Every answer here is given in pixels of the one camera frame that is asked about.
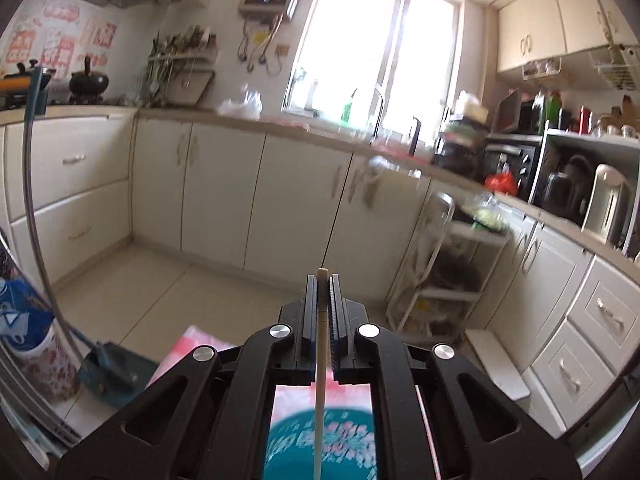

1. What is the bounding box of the bamboo chopstick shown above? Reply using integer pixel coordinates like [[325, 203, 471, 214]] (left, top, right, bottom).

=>
[[314, 269, 330, 480]]

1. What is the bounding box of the white rolling kitchen cart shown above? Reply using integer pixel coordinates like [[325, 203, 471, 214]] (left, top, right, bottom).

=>
[[385, 191, 510, 347]]

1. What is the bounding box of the chrome kitchen faucet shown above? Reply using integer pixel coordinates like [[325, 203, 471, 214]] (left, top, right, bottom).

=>
[[368, 84, 385, 146]]

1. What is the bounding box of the white step stool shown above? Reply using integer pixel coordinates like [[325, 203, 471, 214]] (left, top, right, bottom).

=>
[[465, 330, 530, 402]]

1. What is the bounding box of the red checkered plastic tablecloth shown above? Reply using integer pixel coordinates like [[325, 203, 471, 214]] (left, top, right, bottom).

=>
[[146, 324, 442, 480]]

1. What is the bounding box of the teal perforated plastic bin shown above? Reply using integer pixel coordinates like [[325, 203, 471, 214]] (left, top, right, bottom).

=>
[[262, 407, 378, 480]]

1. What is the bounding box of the blue white bag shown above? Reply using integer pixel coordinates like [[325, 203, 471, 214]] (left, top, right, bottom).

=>
[[1, 280, 79, 404]]

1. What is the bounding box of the white electric kettle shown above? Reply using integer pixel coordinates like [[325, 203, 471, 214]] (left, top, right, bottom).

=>
[[582, 164, 630, 246]]

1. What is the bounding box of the red plastic bag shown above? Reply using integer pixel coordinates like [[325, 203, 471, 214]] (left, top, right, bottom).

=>
[[484, 171, 518, 196]]

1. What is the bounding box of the white metal shelf rack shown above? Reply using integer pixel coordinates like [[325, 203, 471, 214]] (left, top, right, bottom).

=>
[[528, 129, 639, 258]]

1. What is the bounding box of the white plastic bag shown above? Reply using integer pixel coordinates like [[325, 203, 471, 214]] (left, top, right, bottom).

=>
[[217, 87, 262, 120]]

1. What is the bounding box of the black wok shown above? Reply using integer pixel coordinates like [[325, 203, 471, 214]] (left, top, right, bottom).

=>
[[68, 55, 110, 105]]

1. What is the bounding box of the blue dustpan with handle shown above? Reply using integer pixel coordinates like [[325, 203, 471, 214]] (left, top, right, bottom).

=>
[[23, 66, 157, 408]]

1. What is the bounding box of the wall utensil rack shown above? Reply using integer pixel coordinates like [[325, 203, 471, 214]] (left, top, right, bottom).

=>
[[140, 25, 218, 108]]

